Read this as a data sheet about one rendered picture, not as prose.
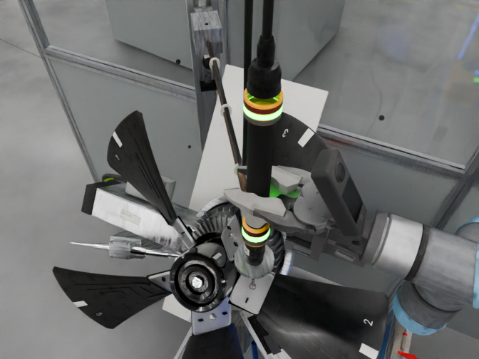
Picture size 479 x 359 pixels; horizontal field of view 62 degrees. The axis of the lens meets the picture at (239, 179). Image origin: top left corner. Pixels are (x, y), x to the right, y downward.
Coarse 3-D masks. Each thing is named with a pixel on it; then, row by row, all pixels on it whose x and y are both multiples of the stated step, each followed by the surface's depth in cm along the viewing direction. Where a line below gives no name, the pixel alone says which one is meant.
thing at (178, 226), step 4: (176, 220) 80; (176, 224) 84; (180, 224) 80; (176, 228) 86; (180, 228) 82; (184, 228) 79; (188, 236) 79; (184, 240) 86; (188, 240) 82; (192, 240) 79; (188, 244) 84; (192, 244) 80; (188, 248) 86
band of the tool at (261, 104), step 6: (246, 90) 44; (246, 96) 43; (252, 96) 46; (276, 96) 45; (282, 96) 43; (246, 102) 43; (252, 102) 47; (258, 102) 47; (264, 102) 47; (276, 102) 43; (246, 108) 44; (258, 108) 42; (264, 108) 42; (270, 108) 42; (246, 114) 44; (258, 114) 43; (270, 114) 43; (264, 120) 43
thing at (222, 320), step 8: (224, 304) 85; (192, 312) 81; (208, 312) 83; (216, 312) 84; (192, 320) 81; (208, 320) 83; (216, 320) 84; (224, 320) 85; (192, 328) 81; (200, 328) 82; (208, 328) 83; (216, 328) 84
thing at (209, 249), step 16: (208, 240) 86; (192, 256) 76; (208, 256) 75; (224, 256) 78; (176, 272) 78; (192, 272) 77; (208, 272) 76; (224, 272) 75; (176, 288) 78; (192, 288) 78; (208, 288) 76; (224, 288) 75; (192, 304) 77; (208, 304) 76
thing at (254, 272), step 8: (240, 216) 68; (240, 224) 67; (240, 248) 72; (240, 256) 71; (264, 256) 71; (272, 256) 71; (240, 264) 70; (248, 264) 70; (264, 264) 70; (272, 264) 70; (240, 272) 69; (248, 272) 69; (256, 272) 69; (264, 272) 69
